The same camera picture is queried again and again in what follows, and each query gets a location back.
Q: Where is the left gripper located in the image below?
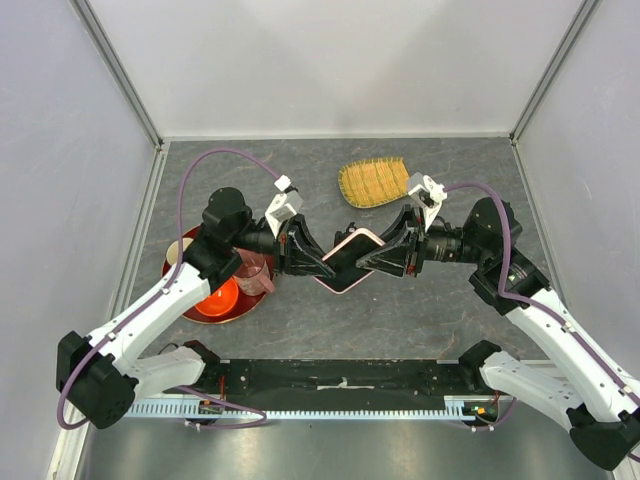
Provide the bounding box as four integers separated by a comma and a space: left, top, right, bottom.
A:
230, 213, 337, 278

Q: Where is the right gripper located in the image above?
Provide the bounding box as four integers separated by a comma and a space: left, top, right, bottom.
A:
357, 203, 489, 279

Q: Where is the pink smartphone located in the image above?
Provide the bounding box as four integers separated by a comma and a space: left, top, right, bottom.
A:
314, 228, 384, 295

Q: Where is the black phone stand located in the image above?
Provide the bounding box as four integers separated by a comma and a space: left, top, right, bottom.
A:
333, 222, 357, 247

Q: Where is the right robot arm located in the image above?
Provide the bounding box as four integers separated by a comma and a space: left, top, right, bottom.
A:
356, 197, 639, 471

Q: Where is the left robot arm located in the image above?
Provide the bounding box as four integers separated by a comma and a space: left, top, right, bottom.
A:
56, 187, 335, 429

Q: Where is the pink ghost mug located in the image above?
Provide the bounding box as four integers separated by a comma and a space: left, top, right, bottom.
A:
233, 249, 275, 297

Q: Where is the woven bamboo tray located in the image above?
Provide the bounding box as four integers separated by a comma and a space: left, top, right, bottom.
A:
338, 157, 409, 209

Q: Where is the orange bowl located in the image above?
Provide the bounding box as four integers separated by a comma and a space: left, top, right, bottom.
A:
195, 278, 239, 317

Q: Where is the cream ceramic cup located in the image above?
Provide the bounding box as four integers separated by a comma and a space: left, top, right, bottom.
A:
165, 237, 193, 266

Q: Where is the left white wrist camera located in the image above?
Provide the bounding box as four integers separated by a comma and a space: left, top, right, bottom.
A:
265, 175, 303, 238

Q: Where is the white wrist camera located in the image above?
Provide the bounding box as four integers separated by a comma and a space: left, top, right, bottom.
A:
407, 172, 447, 232
265, 175, 303, 238

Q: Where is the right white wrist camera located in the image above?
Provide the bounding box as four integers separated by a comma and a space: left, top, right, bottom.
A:
407, 172, 447, 232

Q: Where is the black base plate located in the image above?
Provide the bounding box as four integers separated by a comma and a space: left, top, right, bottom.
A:
191, 359, 495, 412

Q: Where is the slotted cable duct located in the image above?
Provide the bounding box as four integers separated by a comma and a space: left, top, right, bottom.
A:
122, 394, 506, 421

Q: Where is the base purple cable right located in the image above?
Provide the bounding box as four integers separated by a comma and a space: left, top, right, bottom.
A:
449, 397, 516, 434

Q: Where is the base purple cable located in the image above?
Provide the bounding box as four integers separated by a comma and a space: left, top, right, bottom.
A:
449, 397, 516, 434
182, 384, 269, 434

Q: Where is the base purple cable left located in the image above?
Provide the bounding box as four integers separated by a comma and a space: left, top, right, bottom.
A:
182, 384, 269, 434

